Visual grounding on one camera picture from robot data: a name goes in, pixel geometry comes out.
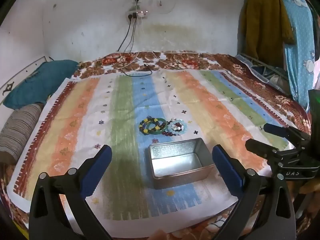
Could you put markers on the teal pillow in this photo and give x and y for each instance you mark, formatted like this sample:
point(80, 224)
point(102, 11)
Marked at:
point(42, 80)

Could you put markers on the white power strip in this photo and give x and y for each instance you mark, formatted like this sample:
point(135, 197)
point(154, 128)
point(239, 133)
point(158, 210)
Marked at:
point(137, 14)

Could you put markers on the striped printed cloth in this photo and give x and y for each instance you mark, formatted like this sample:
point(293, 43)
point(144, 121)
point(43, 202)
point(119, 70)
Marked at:
point(125, 105)

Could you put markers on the silver metal tin box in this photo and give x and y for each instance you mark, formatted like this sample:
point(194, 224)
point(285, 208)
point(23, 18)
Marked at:
point(180, 165)

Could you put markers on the white headboard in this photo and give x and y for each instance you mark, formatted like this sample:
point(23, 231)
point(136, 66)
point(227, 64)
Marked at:
point(15, 80)

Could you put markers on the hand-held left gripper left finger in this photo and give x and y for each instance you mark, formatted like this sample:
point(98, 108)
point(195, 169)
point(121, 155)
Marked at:
point(100, 165)

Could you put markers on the grey striped pillow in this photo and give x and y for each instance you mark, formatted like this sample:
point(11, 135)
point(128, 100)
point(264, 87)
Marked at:
point(17, 130)

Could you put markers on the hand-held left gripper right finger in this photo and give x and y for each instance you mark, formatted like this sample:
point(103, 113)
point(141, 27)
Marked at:
point(225, 170)

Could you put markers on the blue printed cloth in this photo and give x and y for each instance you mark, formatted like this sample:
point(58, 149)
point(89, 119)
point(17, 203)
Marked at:
point(300, 55)

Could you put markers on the person's right hand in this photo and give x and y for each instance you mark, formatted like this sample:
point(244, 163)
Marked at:
point(308, 186)

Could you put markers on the mustard garment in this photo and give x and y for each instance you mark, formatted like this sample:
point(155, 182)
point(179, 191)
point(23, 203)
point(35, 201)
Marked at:
point(265, 25)

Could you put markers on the clear bag of candies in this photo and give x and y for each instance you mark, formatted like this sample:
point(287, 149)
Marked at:
point(178, 124)

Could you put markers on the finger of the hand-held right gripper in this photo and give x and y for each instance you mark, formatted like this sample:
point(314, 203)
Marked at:
point(275, 130)
point(260, 148)

